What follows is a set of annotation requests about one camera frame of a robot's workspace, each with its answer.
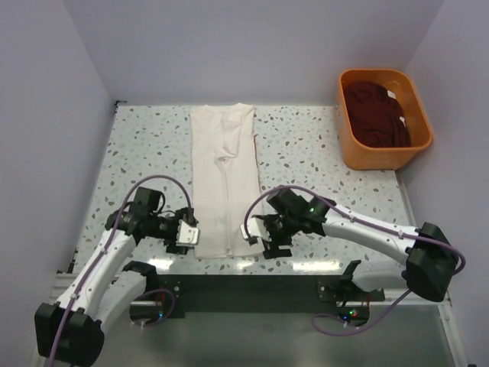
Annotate dark red t shirt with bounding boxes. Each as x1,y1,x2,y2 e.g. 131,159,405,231
344,82,411,148

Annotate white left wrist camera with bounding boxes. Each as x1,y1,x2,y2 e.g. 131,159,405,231
176,221,200,247

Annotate white t shirt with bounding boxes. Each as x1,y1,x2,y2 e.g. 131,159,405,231
190,103,263,259

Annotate aluminium frame rail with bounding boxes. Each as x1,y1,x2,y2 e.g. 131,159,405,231
34,252,455,366

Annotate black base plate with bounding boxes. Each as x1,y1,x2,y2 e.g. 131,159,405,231
113,273,386,328

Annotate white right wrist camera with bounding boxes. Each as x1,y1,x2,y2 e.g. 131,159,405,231
240,217,270,245

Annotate orange plastic basket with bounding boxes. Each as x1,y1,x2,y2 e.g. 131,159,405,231
334,68,433,171

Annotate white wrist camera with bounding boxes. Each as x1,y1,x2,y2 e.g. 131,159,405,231
240,217,270,245
176,221,200,247

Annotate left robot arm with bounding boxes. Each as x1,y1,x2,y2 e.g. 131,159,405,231
34,187,199,366

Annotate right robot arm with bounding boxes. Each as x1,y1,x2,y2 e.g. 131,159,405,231
259,188,461,302

